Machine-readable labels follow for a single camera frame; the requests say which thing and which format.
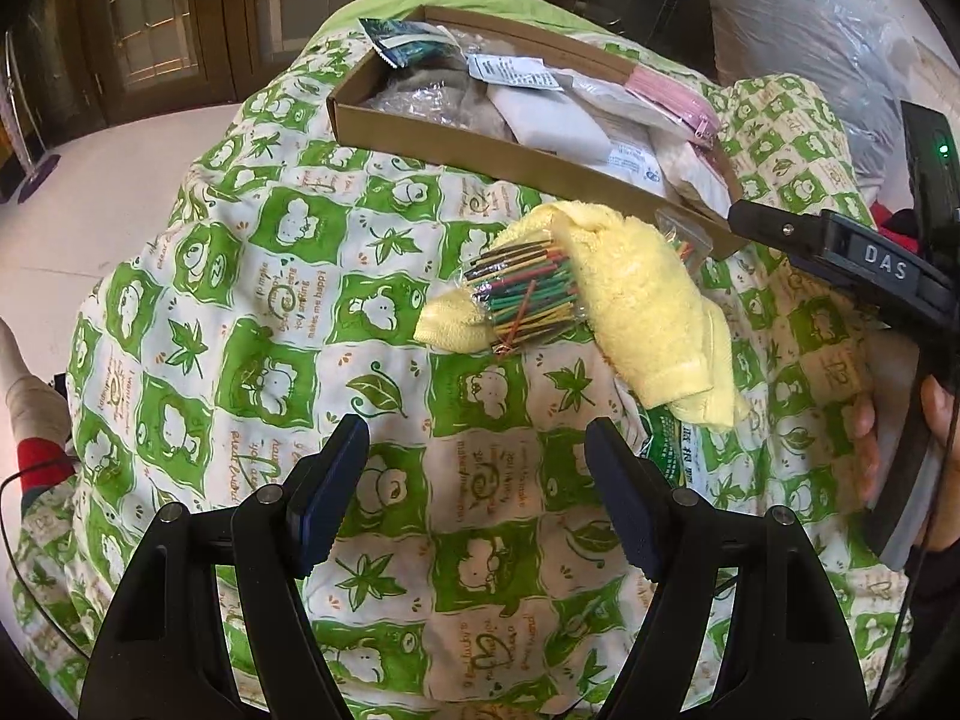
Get red label wet wipe packet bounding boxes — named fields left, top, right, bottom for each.
left=487, top=69, right=638, bottom=166

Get green and white printed blanket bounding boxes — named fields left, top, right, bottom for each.
left=15, top=26, right=923, bottom=720

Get purple base floor stand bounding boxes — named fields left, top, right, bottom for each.
left=4, top=30, right=65, bottom=203

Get person's right hand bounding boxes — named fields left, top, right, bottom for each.
left=851, top=375, right=960, bottom=552

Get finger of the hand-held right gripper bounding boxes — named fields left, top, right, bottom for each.
left=727, top=199, right=830, bottom=260

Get clear bag grey contents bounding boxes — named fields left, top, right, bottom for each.
left=367, top=64, right=518, bottom=140

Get white medical packet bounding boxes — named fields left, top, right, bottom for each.
left=592, top=120, right=676, bottom=188

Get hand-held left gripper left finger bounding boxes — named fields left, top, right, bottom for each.
left=79, top=414, right=372, bottom=720

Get white packet with text label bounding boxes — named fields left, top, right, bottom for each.
left=466, top=52, right=571, bottom=91

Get dark green snack packet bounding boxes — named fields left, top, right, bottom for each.
left=358, top=16, right=458, bottom=70

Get wooden glass door cabinet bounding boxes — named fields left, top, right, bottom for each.
left=0, top=0, right=706, bottom=143

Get red cloth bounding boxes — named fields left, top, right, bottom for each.
left=870, top=202, right=920, bottom=235

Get pink zipper pouch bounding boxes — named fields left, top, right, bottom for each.
left=622, top=66, right=721, bottom=147

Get green printed packet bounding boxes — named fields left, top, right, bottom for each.
left=622, top=390, right=721, bottom=488

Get black cable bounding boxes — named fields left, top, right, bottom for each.
left=877, top=360, right=938, bottom=720
left=0, top=442, right=91, bottom=661

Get shallow cardboard box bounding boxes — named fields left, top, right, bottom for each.
left=326, top=4, right=747, bottom=260

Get clear plastic bag of bedding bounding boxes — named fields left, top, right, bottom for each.
left=705, top=0, right=938, bottom=188

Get yellow towel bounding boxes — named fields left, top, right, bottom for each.
left=412, top=199, right=751, bottom=432

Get small clear plastic bag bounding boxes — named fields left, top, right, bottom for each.
left=652, top=206, right=713, bottom=271

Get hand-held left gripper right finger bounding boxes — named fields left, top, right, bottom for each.
left=585, top=416, right=871, bottom=720

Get bag of coloured sticks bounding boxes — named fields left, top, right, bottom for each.
left=457, top=236, right=593, bottom=357

